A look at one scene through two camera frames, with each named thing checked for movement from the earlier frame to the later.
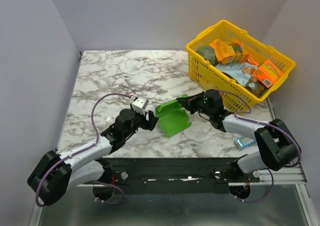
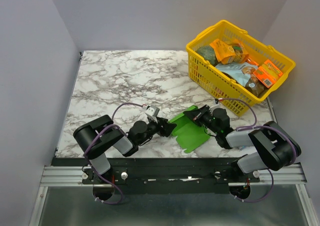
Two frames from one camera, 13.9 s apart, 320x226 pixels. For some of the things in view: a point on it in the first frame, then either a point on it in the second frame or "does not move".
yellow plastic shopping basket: x=236 y=97 does not move
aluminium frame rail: x=295 y=175 does not move
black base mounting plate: x=177 y=175 does not move
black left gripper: x=149 y=125 to x=167 y=128
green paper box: x=172 y=120 to x=189 y=135
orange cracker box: x=267 y=73 does not move
